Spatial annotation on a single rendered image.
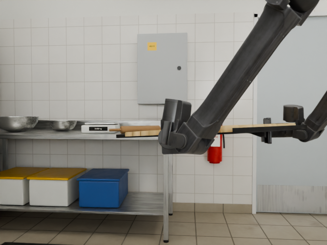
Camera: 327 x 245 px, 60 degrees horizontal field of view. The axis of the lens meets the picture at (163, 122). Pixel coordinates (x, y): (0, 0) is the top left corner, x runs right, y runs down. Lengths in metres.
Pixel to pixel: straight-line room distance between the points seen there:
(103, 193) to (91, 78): 1.29
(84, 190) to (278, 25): 2.26
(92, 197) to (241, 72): 2.17
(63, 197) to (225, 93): 2.25
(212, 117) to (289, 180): 2.71
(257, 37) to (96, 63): 2.71
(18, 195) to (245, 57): 2.55
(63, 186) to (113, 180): 0.45
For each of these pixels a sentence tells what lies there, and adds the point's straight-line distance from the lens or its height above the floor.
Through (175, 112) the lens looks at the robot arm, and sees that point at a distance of 0.71.
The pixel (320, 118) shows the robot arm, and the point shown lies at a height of 1.03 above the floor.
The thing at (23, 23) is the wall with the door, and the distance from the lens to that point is 3.66.
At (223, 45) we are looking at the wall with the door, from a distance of 3.12.
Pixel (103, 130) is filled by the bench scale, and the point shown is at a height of 0.91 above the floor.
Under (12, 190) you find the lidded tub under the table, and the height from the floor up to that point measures 0.37.
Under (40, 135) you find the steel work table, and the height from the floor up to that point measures 0.87.
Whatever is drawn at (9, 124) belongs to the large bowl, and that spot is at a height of 0.95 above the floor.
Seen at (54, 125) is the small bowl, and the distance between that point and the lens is 2.87.
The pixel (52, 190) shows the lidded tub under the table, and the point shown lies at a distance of 2.74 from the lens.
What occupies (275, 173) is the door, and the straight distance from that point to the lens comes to 3.24.
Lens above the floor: 1.05
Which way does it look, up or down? 2 degrees down
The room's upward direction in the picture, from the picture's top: straight up
